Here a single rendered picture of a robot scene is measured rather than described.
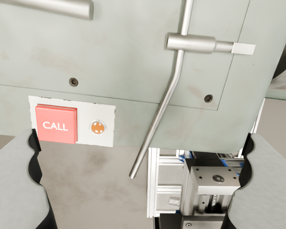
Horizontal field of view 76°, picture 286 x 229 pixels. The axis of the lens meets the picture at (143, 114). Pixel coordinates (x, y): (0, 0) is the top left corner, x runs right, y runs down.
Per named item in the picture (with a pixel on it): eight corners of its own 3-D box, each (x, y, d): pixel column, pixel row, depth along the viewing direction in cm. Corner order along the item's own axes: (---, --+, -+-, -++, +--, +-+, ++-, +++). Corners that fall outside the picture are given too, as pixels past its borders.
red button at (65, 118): (43, 134, 32) (37, 141, 30) (41, 102, 29) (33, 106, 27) (79, 138, 32) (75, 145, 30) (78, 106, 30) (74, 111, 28)
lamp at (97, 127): (92, 131, 31) (91, 133, 30) (92, 120, 30) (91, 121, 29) (104, 132, 31) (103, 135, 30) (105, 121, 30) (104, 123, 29)
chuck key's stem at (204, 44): (249, 40, 25) (166, 32, 25) (259, 41, 23) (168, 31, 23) (244, 57, 26) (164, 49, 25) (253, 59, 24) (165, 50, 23)
